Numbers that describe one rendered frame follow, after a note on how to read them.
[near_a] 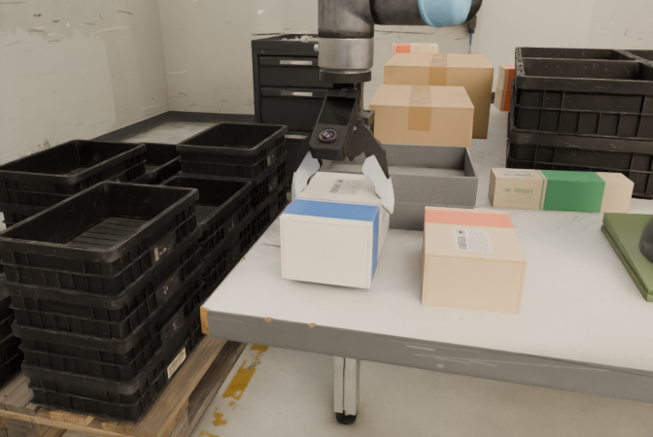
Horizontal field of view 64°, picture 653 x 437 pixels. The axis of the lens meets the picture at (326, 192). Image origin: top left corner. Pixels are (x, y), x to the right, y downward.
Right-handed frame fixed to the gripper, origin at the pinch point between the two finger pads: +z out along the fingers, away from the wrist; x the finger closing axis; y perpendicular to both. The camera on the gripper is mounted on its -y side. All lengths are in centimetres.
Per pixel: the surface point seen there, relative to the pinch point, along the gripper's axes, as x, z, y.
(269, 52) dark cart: 72, -7, 178
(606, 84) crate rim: -42, -15, 38
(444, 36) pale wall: -6, -6, 382
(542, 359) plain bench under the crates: -26.2, 8.1, -17.7
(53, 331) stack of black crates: 67, 40, 13
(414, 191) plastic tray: -9.7, 0.6, 13.1
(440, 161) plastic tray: -13.4, 0.8, 33.0
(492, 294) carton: -21.1, 5.3, -9.7
